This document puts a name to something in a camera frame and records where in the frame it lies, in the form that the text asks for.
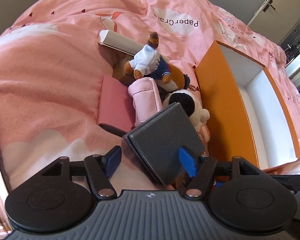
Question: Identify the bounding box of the white black-eared plush toy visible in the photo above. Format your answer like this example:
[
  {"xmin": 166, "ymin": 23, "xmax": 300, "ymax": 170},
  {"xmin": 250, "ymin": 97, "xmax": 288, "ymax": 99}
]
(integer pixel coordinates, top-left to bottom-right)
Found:
[{"xmin": 162, "ymin": 89, "xmax": 210, "ymax": 132}]

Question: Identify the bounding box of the long white box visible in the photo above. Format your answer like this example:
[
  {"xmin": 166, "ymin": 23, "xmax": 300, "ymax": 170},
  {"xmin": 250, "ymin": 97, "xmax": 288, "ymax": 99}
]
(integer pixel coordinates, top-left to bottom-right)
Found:
[{"xmin": 98, "ymin": 30, "xmax": 144, "ymax": 56}]

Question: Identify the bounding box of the cream door with handle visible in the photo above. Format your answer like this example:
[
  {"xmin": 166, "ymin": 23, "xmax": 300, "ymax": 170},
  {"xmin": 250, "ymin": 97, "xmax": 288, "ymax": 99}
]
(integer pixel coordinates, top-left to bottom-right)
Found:
[{"xmin": 248, "ymin": 0, "xmax": 300, "ymax": 44}]

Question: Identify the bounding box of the dark grey box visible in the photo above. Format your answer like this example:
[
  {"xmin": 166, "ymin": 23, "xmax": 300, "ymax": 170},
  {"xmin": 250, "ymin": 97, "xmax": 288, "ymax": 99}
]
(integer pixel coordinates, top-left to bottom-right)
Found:
[{"xmin": 123, "ymin": 103, "xmax": 205, "ymax": 186}]

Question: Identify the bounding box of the pink printed duvet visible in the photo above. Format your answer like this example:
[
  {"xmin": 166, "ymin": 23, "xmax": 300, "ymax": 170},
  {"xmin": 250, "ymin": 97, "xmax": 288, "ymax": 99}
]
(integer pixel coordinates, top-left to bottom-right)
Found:
[{"xmin": 0, "ymin": 0, "xmax": 300, "ymax": 191}]

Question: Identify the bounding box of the brown sailor plush keychain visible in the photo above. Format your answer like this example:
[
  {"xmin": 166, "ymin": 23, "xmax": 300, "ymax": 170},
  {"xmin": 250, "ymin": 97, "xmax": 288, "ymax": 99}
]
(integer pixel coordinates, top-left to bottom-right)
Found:
[{"xmin": 124, "ymin": 32, "xmax": 190, "ymax": 92}]

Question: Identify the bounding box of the pink fabric pouch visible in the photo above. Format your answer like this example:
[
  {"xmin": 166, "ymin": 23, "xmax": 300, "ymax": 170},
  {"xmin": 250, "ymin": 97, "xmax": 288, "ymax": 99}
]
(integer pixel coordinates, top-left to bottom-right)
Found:
[{"xmin": 128, "ymin": 77, "xmax": 162, "ymax": 127}]

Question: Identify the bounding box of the tan square gift box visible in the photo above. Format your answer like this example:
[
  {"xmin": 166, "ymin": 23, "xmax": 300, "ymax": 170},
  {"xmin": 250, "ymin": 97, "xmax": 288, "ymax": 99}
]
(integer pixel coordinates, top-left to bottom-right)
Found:
[{"xmin": 113, "ymin": 55, "xmax": 135, "ymax": 87}]

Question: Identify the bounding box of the orange cardboard box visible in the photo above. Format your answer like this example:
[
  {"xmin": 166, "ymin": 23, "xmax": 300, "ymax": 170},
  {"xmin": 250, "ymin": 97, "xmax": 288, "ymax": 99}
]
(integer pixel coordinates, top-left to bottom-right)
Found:
[{"xmin": 195, "ymin": 41, "xmax": 300, "ymax": 172}]

